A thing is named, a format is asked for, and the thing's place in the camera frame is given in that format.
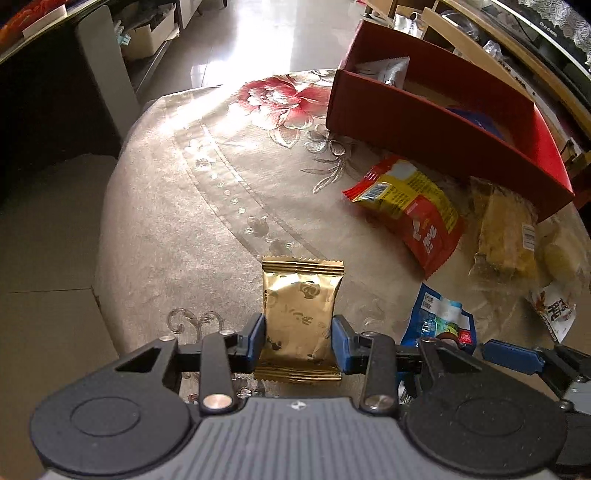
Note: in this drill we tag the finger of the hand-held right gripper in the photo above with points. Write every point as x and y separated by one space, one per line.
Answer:
512 355

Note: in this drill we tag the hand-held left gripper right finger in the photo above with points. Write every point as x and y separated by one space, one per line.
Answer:
342 341

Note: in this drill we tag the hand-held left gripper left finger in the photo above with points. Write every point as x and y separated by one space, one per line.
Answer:
256 337

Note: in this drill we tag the gold foil snack packet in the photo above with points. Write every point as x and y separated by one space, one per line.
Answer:
300 300

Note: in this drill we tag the white date snack packet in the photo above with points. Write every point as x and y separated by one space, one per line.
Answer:
556 314

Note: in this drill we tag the blue candy packet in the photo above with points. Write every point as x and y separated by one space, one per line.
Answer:
436 323

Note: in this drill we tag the round pastry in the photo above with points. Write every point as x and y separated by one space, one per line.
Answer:
561 251

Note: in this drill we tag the yellow snack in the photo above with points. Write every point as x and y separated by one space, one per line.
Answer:
503 235

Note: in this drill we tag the red and yellow snack packet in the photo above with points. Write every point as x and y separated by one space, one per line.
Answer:
415 217

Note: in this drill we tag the red cardboard box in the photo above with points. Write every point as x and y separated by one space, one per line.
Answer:
415 129

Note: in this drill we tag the purple wafer biscuit packet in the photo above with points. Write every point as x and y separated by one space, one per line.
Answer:
478 121

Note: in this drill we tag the silver foil snack packet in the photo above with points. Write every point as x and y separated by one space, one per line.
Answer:
392 71

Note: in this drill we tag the dark coffee table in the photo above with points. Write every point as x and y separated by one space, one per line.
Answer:
106 69

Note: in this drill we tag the black television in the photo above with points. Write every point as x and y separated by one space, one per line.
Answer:
545 44

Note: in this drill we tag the white storage box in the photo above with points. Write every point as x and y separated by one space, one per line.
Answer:
147 37

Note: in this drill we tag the white lace cloth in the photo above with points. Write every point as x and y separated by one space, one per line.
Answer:
575 21

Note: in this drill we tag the red packages pile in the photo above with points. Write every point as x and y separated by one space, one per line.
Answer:
27 14

